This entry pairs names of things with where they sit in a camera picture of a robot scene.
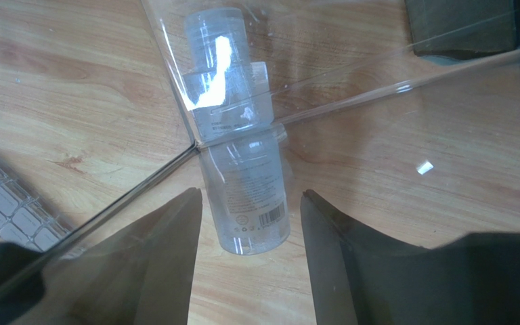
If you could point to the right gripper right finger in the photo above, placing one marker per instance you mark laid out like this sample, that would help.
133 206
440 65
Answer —
359 275

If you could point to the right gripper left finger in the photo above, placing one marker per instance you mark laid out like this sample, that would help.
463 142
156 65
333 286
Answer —
141 274

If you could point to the clear plastic bottle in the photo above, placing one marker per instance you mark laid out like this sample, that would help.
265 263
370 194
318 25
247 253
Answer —
228 96

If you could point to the clear drawer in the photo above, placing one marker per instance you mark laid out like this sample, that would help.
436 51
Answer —
93 115

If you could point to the eyeshadow palette clear case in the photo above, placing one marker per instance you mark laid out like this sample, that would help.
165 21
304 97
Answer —
27 218

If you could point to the teal drawer cabinet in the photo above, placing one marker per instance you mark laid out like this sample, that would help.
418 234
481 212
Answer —
446 32

